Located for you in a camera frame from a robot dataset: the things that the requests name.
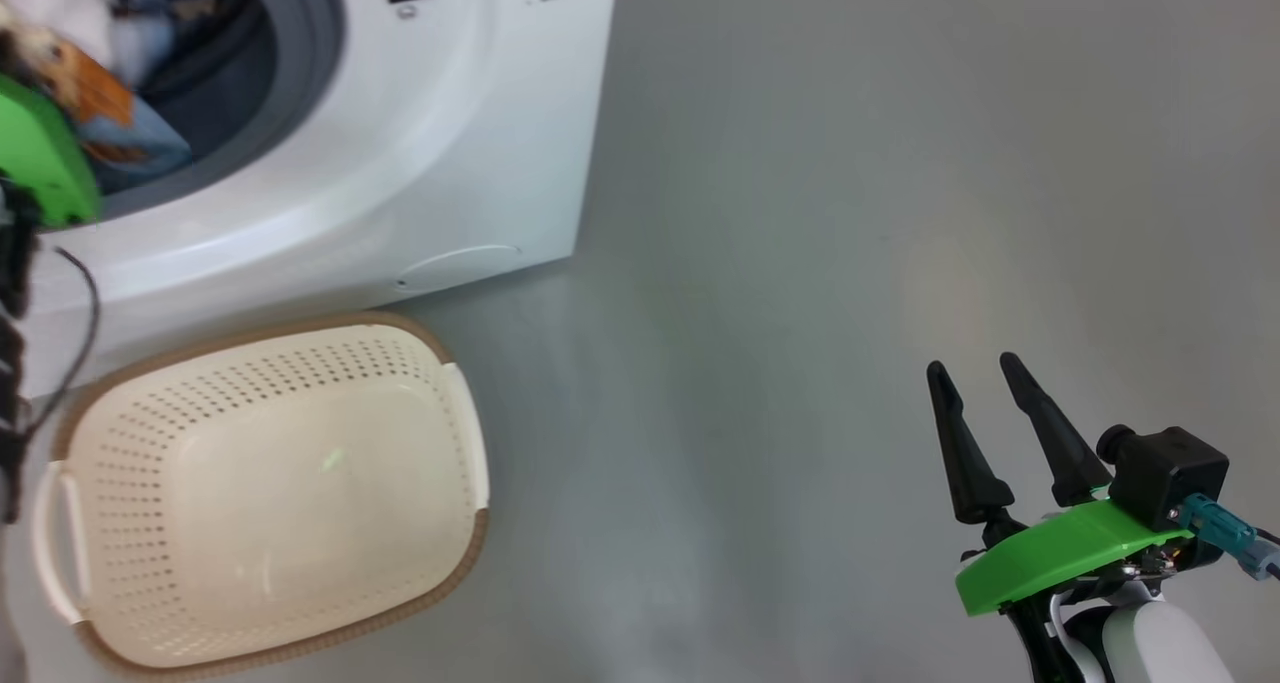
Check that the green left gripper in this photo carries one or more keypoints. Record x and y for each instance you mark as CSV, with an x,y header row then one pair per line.
x,y
45,163

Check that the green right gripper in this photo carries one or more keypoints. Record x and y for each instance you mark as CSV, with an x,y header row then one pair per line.
x,y
1050,553

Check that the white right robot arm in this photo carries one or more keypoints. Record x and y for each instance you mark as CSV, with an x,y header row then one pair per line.
x,y
1160,643

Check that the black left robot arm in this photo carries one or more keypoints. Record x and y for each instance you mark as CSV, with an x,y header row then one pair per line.
x,y
12,363

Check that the white front-load washing machine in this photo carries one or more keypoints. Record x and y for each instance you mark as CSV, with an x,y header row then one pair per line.
x,y
450,113

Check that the cream perforated laundry basket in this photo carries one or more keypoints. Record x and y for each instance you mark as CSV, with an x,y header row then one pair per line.
x,y
270,483

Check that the round white filter cover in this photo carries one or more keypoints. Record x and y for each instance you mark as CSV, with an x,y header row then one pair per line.
x,y
460,266

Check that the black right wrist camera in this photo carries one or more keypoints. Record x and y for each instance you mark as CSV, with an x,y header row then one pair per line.
x,y
1165,473

